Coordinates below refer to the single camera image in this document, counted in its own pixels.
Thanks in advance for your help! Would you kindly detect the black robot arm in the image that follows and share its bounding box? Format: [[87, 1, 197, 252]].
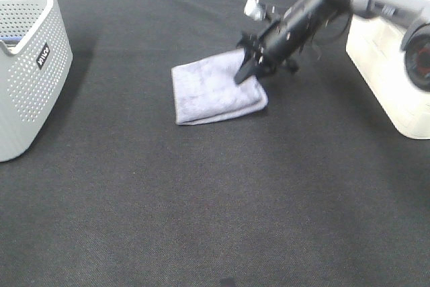
[[234, 0, 429, 91]]

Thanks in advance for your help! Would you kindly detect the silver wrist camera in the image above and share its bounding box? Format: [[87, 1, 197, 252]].
[[243, 0, 265, 21]]

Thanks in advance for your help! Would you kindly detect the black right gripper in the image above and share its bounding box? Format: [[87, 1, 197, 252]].
[[234, 0, 336, 85]]

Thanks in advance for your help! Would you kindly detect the black fabric table mat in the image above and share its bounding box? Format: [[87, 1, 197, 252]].
[[1, 0, 429, 286]]

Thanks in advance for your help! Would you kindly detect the grey perforated laundry basket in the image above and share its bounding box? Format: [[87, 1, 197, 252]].
[[1, 0, 73, 161]]

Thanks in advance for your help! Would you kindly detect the white storage box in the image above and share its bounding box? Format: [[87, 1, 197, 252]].
[[346, 0, 429, 140]]

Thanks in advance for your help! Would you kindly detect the lavender towel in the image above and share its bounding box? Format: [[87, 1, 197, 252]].
[[171, 49, 268, 126]]

